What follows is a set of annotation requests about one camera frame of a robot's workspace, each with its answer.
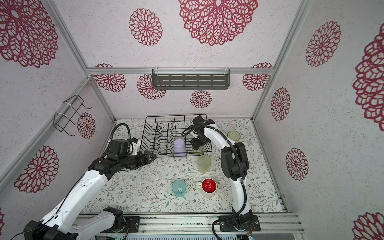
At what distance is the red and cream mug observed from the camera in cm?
79

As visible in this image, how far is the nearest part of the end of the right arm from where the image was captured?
0.72 metres

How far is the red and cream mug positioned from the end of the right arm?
0.62ft
